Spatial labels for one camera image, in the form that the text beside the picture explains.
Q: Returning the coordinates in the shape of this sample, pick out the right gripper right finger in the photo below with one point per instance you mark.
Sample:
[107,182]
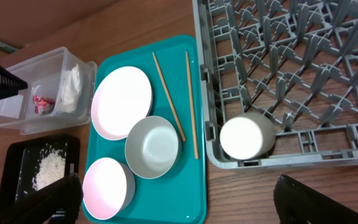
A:
[297,203]

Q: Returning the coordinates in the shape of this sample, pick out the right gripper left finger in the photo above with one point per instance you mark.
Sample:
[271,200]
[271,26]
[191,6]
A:
[65,194]

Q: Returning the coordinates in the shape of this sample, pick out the white rice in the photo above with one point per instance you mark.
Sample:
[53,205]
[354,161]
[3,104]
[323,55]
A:
[40,166]

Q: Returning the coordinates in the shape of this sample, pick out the red sauce packet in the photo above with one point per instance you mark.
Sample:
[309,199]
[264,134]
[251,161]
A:
[43,105]

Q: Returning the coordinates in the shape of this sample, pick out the small white cup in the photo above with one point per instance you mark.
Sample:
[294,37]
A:
[247,136]

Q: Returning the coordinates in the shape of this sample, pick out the white napkin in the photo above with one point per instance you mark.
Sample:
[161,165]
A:
[71,90]

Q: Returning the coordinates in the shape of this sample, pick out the grey bowl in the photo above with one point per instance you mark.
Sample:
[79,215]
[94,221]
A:
[152,147]

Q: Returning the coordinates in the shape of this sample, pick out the large white plate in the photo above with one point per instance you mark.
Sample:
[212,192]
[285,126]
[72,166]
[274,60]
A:
[123,98]

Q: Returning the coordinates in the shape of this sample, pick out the wooden chopstick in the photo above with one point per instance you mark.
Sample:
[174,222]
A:
[192,109]
[167,93]

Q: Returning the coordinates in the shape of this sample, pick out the black tray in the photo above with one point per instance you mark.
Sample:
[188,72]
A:
[12,165]

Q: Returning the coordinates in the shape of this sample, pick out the clear plastic bin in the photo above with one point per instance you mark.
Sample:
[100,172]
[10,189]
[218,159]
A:
[44,76]

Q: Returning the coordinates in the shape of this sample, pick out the grey dish rack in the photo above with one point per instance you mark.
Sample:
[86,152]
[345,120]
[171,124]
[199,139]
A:
[295,62]

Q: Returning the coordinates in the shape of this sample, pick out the teal serving tray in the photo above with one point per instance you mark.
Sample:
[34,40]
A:
[179,196]

